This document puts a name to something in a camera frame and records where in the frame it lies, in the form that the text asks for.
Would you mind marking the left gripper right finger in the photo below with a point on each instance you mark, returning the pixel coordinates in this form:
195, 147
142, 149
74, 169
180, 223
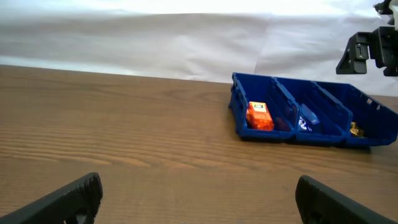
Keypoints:
329, 208

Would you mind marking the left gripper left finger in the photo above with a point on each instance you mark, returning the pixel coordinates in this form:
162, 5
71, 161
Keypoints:
62, 205

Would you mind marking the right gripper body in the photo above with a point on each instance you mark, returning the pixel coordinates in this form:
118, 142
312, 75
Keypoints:
387, 46

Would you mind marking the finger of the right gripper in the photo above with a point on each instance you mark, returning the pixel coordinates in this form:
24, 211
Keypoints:
354, 59

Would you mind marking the gold candy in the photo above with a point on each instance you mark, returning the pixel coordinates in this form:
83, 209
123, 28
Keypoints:
354, 126
359, 133

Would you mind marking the blue candy pack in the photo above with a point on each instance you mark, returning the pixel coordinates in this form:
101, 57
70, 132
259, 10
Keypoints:
309, 113
303, 125

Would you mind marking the orange candy box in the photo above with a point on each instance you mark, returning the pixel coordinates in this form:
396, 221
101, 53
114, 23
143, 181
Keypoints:
260, 126
258, 110

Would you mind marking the blue tray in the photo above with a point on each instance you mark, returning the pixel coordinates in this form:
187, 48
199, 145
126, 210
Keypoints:
326, 102

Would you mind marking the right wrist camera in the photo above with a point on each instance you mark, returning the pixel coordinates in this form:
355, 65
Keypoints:
395, 15

